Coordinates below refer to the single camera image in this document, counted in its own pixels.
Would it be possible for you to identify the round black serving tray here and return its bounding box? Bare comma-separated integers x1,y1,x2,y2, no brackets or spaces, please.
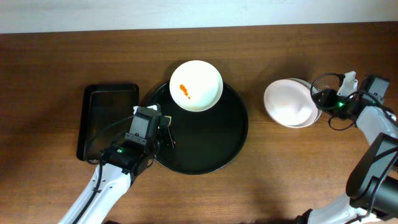
146,82,249,175

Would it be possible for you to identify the green and yellow sponge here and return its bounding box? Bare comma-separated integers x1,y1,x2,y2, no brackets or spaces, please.
164,116,172,126

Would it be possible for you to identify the light grey plate bottom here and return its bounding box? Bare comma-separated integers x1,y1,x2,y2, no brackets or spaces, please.
283,78,322,128

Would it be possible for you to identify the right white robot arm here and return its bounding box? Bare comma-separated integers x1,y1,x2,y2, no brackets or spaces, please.
294,73,397,224

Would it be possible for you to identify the left black cable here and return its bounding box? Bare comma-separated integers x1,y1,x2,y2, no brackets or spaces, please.
71,114,156,224

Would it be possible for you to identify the rectangular black tray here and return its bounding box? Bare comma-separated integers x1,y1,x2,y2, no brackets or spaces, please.
76,83,139,161

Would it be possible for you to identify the right black cable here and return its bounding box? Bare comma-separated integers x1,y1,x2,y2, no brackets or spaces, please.
310,72,398,224

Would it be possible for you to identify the black cable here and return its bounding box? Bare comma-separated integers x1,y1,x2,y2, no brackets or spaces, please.
310,72,398,224
71,114,156,224

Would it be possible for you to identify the pinkish white plate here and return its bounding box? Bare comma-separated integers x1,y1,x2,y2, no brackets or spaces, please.
264,78,322,128

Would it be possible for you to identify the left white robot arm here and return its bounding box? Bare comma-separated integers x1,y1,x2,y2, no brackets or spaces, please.
60,104,175,223

